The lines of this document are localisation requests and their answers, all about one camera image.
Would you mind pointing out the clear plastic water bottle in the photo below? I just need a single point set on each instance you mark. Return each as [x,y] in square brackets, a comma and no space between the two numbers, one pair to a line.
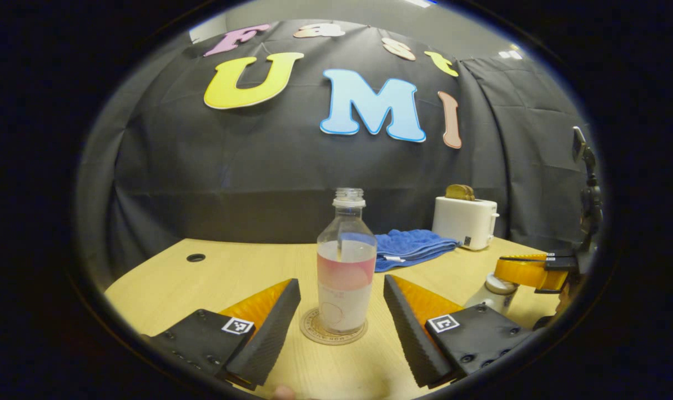
[345,289]

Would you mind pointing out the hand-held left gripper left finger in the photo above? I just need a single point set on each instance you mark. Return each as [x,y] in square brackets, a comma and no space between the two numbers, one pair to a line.
[272,339]

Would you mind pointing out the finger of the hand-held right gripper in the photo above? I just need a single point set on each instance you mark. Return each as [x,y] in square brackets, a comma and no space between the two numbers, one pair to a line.
[525,273]
[528,258]

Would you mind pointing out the white toaster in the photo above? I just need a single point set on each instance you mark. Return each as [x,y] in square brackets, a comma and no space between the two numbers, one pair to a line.
[461,222]

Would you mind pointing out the brown bread slice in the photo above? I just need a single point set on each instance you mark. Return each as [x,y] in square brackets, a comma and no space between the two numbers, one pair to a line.
[458,191]

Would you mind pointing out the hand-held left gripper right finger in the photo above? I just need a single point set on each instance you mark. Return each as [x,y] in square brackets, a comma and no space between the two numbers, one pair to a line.
[411,339]

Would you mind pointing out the white blue-patterned teacup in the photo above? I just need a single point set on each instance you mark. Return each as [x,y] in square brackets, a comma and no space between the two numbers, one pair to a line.
[489,300]

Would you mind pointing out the round wooden coaster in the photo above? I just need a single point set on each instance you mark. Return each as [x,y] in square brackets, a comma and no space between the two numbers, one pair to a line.
[314,333]

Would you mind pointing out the folded blue towel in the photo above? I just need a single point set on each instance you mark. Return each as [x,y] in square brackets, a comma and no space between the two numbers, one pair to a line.
[408,250]

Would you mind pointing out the black backdrop cloth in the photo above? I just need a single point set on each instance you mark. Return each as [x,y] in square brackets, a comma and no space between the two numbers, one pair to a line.
[259,166]

